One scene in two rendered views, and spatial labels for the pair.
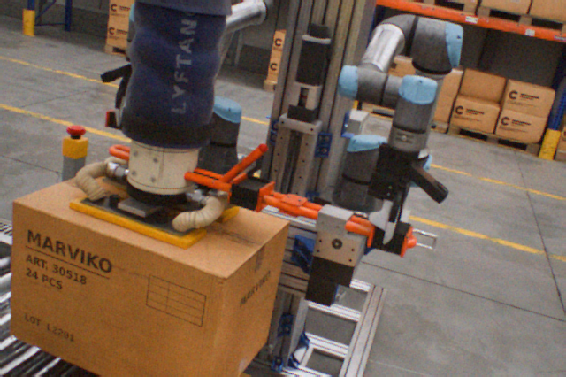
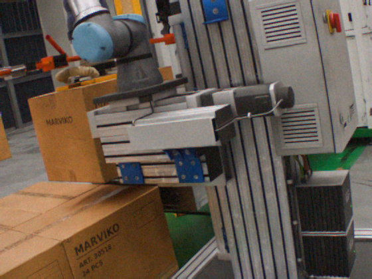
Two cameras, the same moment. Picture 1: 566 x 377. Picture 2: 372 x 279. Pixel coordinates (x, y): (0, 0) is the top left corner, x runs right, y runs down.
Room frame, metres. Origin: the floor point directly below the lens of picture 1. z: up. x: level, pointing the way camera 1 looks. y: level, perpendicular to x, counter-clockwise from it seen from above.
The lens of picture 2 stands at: (2.45, -1.49, 1.11)
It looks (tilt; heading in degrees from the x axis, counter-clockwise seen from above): 11 degrees down; 110
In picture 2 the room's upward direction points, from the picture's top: 12 degrees counter-clockwise
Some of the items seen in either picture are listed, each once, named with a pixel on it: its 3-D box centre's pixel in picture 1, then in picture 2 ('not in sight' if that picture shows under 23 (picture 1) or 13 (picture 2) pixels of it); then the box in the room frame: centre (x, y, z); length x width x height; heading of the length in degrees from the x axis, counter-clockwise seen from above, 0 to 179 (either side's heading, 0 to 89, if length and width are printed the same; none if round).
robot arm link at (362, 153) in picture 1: (366, 156); (127, 36); (1.88, -0.25, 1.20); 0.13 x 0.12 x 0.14; 77
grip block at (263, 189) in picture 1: (251, 192); (54, 62); (1.36, 0.07, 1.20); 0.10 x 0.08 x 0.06; 162
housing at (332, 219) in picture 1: (334, 220); (14, 72); (1.30, -0.13, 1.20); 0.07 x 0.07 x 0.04; 72
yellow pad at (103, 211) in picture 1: (137, 213); (87, 79); (1.35, 0.34, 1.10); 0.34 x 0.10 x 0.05; 72
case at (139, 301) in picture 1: (151, 277); (109, 121); (1.44, 0.31, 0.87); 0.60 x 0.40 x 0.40; 72
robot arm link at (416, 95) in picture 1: (415, 103); not in sight; (1.27, -0.24, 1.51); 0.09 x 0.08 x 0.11; 167
